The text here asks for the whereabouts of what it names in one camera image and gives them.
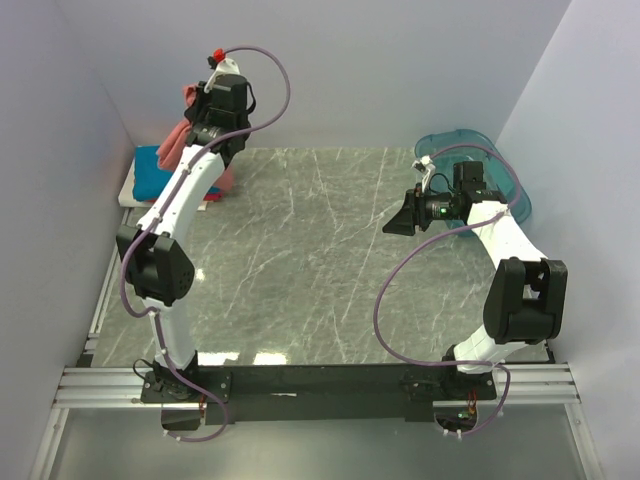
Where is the salmon pink t shirt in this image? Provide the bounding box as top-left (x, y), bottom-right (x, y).
top-left (155, 82), bottom-right (236, 193)

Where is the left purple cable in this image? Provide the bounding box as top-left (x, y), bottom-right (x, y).
top-left (118, 45), bottom-right (292, 444)

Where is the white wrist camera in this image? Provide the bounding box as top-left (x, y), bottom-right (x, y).
top-left (203, 48), bottom-right (240, 93)
top-left (412, 155), bottom-right (437, 193)

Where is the aluminium frame rail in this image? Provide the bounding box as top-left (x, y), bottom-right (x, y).
top-left (33, 207), bottom-right (603, 479)

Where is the folded blue t shirt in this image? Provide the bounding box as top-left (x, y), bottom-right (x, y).
top-left (132, 145), bottom-right (234, 203)

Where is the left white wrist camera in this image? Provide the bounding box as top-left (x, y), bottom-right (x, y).
top-left (203, 48), bottom-right (240, 93)

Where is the purple cable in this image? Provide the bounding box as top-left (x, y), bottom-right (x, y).
top-left (118, 45), bottom-right (292, 444)
top-left (373, 143), bottom-right (522, 437)

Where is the black base beam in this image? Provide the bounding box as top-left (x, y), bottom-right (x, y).
top-left (141, 363), bottom-right (497, 425)

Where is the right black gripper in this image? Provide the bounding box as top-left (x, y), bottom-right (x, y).
top-left (382, 183), bottom-right (460, 237)

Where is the teal plastic bin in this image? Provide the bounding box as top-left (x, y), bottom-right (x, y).
top-left (407, 129), bottom-right (532, 229)

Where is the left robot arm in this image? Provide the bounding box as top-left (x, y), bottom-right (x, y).
top-left (116, 73), bottom-right (255, 402)

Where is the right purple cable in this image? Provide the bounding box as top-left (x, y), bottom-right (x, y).
top-left (373, 143), bottom-right (522, 437)

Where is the white board under stack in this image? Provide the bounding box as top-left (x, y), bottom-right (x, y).
top-left (117, 162), bottom-right (208, 212)

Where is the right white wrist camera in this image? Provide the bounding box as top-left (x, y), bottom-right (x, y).
top-left (412, 155), bottom-right (437, 193)

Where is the folded magenta t shirt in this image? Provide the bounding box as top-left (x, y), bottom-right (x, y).
top-left (203, 191), bottom-right (223, 202)

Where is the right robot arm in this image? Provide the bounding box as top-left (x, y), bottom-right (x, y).
top-left (383, 156), bottom-right (568, 399)

